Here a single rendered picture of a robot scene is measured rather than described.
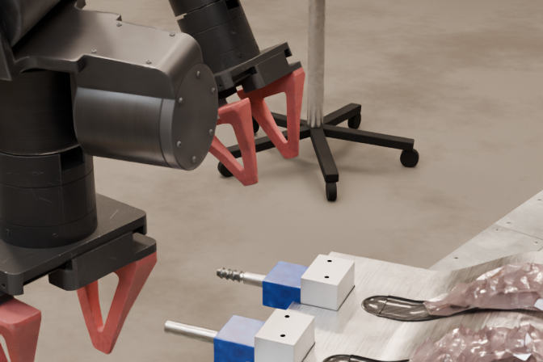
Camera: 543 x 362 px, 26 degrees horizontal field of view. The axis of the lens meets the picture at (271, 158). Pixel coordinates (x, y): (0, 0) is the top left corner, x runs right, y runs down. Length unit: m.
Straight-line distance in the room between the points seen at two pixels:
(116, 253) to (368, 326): 0.42
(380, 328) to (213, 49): 0.29
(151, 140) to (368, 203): 2.69
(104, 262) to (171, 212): 2.54
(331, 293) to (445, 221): 2.13
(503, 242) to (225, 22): 0.49
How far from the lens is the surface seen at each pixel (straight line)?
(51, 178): 0.65
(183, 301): 2.80
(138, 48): 0.60
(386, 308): 1.10
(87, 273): 0.68
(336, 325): 1.06
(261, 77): 1.00
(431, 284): 1.13
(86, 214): 0.67
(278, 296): 1.10
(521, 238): 1.35
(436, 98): 4.07
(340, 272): 1.09
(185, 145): 0.61
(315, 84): 3.43
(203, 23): 1.00
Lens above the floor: 1.41
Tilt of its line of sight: 23 degrees down
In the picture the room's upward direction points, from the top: straight up
